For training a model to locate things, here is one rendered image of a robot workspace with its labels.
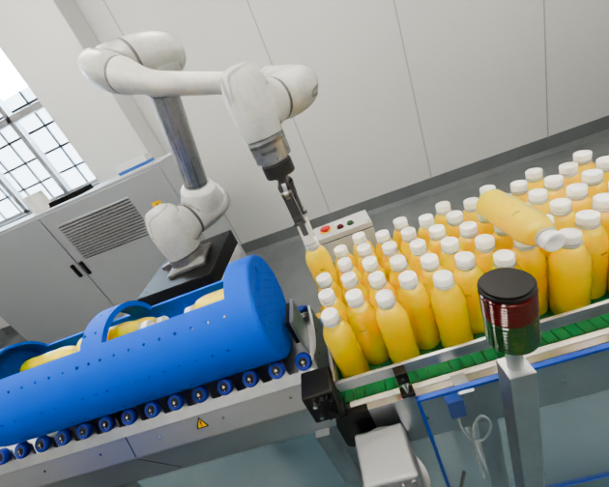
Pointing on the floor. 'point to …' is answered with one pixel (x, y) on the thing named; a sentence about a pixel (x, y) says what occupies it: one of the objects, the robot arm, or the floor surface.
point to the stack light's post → (522, 422)
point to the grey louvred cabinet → (79, 254)
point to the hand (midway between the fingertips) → (305, 230)
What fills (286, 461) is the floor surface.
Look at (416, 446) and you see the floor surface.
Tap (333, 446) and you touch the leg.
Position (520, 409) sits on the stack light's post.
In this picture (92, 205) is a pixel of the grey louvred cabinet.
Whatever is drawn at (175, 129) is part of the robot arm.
